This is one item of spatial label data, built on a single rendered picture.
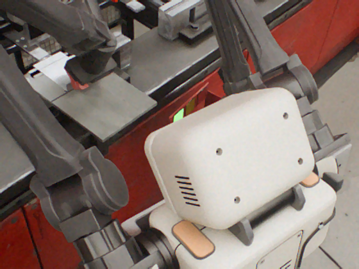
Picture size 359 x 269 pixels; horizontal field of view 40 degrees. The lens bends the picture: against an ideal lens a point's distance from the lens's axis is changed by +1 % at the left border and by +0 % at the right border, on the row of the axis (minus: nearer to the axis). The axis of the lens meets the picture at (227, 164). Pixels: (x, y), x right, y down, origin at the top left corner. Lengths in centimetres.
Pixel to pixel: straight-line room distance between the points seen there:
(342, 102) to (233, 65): 172
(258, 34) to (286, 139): 31
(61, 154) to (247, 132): 25
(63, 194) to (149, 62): 88
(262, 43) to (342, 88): 211
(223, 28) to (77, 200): 64
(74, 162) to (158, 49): 95
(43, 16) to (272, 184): 48
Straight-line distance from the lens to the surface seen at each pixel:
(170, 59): 158
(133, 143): 154
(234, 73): 130
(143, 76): 151
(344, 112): 289
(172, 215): 76
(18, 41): 144
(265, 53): 95
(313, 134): 90
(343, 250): 230
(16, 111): 69
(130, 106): 123
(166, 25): 163
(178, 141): 65
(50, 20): 94
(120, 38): 149
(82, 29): 100
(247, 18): 98
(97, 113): 122
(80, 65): 119
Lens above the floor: 185
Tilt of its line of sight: 49 degrees down
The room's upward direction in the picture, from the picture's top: 11 degrees clockwise
